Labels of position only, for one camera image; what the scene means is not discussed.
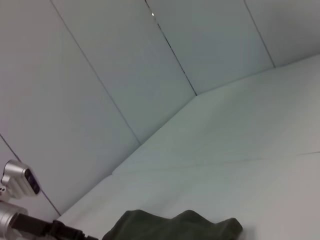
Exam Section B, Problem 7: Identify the dark green FREE t-shirt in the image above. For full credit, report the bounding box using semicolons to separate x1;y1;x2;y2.
101;209;244;240

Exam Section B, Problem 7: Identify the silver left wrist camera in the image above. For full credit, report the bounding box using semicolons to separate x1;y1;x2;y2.
0;159;42;201

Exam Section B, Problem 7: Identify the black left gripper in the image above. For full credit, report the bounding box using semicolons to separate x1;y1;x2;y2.
14;212;100;240

